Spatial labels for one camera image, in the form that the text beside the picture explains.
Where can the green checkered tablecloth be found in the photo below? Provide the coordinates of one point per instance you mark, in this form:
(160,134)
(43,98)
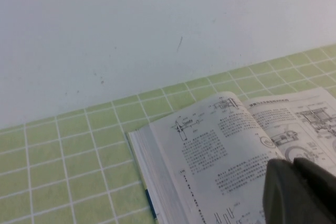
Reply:
(65,155)

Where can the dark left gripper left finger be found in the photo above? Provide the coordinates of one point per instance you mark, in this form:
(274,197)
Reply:
(283,197)

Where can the technical book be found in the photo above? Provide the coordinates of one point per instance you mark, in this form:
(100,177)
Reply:
(210,150)

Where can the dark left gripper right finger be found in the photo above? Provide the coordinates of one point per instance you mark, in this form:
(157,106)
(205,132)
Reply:
(323,192)

